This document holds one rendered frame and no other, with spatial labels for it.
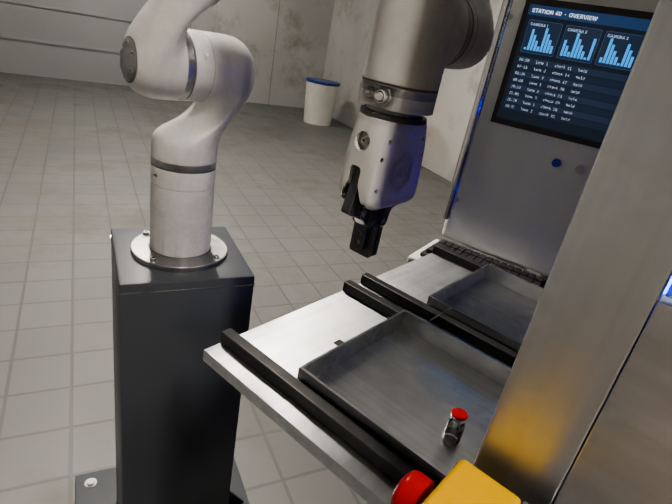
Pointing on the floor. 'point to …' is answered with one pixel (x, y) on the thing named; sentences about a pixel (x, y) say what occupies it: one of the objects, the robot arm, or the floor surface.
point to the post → (593, 288)
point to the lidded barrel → (320, 101)
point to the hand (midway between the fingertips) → (365, 238)
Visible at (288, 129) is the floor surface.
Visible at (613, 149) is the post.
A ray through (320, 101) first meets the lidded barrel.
